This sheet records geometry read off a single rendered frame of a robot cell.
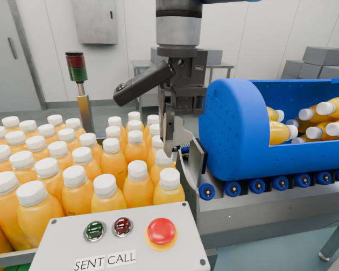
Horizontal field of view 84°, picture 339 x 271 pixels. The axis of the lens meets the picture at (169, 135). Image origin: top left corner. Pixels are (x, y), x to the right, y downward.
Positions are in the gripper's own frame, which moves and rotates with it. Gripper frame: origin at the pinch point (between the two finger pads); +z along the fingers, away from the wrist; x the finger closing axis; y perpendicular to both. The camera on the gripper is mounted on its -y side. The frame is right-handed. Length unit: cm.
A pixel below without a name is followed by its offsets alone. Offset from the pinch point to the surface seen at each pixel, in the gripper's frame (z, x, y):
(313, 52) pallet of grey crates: 0, 269, 310
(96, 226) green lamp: -0.2, -18.4, -11.7
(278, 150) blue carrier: 0.4, -5.1, 25.3
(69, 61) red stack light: -12, 42, -28
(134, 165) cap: 1.8, -4.0, -6.6
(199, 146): 5.8, 7.4, 11.6
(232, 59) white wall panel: 22, 356, 205
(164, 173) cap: 1.8, -7.2, -0.9
